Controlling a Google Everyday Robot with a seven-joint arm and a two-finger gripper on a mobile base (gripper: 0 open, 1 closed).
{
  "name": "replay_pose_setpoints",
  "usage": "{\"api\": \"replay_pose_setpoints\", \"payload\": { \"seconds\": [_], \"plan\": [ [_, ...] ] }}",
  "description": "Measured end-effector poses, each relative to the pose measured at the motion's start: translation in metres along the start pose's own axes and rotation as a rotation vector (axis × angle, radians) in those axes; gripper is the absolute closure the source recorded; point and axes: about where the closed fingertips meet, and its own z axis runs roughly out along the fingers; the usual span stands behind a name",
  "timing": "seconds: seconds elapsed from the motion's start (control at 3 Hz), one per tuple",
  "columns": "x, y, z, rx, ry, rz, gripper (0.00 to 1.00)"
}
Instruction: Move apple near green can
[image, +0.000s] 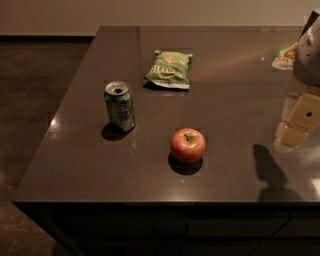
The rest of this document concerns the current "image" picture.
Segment red apple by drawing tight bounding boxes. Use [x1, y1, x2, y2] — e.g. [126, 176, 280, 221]
[170, 128, 206, 164]

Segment colourful snack packet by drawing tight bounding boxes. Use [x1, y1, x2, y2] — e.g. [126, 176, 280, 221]
[272, 43, 298, 71]

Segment green soda can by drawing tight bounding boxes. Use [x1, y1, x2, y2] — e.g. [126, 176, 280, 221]
[104, 81, 135, 132]

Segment dark cabinet drawers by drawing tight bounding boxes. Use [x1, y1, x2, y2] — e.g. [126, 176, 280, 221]
[15, 202, 320, 256]

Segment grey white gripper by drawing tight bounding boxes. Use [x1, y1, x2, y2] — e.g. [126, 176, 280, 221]
[275, 9, 320, 149]

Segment green chip bag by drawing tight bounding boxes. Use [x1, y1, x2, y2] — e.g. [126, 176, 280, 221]
[145, 50, 193, 90]

